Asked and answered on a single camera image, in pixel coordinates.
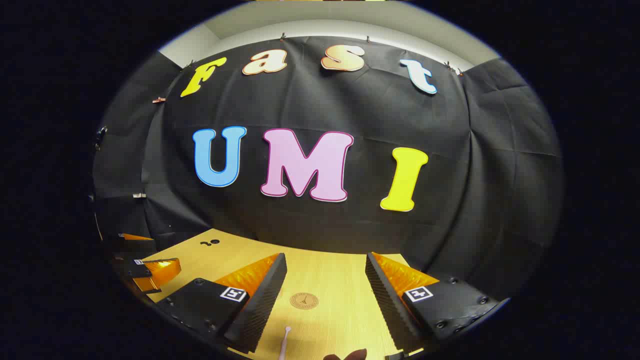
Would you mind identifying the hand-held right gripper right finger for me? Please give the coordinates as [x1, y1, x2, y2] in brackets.
[365, 251, 511, 353]

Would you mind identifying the white toothbrush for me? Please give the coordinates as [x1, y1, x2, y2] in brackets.
[278, 326, 292, 360]

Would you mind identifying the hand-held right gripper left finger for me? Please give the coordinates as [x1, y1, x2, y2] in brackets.
[156, 252, 288, 354]

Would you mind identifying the round brown coaster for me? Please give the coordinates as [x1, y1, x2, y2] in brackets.
[290, 292, 319, 310]

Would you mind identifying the black backdrop cloth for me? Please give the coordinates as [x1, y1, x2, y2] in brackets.
[91, 35, 566, 301]

